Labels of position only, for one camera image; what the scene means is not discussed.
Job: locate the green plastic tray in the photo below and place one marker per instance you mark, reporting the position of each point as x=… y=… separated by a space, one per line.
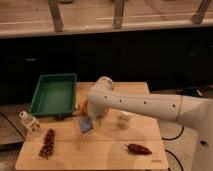
x=54 y=96

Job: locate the blue sponge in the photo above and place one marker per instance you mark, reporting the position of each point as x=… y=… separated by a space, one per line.
x=85 y=124

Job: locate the blue device on floor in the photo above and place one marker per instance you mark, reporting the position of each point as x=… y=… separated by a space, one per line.
x=191 y=91

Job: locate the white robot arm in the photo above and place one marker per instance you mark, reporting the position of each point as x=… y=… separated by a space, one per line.
x=193 y=112

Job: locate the wooden board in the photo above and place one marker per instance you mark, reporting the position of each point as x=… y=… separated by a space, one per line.
x=104 y=149

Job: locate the orange bowl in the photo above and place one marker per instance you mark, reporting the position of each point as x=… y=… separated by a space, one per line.
x=85 y=111

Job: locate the red dried chili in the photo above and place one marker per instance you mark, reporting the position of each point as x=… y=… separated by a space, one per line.
x=138 y=149

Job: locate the white paper cup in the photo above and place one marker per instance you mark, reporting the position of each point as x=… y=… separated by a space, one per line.
x=124 y=118

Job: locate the brown grape bunch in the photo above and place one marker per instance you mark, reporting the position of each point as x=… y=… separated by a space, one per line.
x=48 y=147

